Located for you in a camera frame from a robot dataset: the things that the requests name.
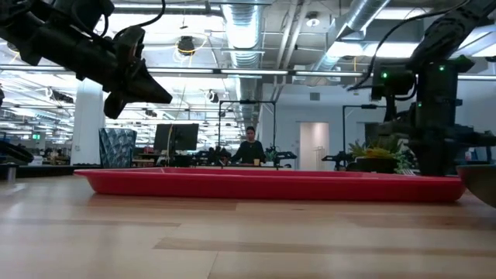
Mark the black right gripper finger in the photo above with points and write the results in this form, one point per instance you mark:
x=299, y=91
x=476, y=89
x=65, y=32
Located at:
x=435, y=159
x=420, y=159

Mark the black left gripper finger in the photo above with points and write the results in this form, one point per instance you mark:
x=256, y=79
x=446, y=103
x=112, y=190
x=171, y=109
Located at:
x=143, y=100
x=147, y=87

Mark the black round plate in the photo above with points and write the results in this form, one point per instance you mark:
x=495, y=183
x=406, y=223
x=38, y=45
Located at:
x=482, y=182

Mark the dark patterned translucent cup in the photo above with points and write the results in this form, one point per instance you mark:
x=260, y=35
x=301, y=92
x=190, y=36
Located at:
x=116, y=149

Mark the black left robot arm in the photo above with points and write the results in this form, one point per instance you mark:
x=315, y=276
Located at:
x=50, y=42

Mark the background black robot arm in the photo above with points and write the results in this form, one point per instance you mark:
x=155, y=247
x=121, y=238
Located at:
x=335, y=158
x=284, y=156

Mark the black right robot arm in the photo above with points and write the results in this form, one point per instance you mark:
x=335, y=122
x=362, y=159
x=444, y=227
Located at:
x=449, y=31

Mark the small yellow cup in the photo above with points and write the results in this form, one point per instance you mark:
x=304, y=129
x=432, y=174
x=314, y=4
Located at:
x=256, y=162

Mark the red plastic tray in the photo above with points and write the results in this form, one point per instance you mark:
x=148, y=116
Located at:
x=271, y=188

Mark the potted green succulent plant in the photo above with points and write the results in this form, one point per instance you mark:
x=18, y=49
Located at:
x=372, y=153

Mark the black computer monitor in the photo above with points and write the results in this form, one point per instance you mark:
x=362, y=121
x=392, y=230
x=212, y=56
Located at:
x=182, y=137

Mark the linear ceiling light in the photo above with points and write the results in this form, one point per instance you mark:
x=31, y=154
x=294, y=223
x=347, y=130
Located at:
x=252, y=72

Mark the white door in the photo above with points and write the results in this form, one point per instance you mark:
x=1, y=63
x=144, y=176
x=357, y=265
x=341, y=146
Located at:
x=314, y=147

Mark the person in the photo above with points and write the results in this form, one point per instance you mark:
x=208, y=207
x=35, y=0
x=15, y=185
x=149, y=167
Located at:
x=250, y=153

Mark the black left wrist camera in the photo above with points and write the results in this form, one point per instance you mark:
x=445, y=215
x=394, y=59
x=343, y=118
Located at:
x=129, y=44

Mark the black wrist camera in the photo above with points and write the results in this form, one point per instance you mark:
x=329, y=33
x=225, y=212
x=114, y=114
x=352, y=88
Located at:
x=129, y=44
x=393, y=83

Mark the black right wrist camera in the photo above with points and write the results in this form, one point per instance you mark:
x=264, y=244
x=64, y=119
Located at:
x=393, y=83

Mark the silver spiral air duct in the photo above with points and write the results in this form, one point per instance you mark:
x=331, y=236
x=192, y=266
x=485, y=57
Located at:
x=360, y=15
x=244, y=31

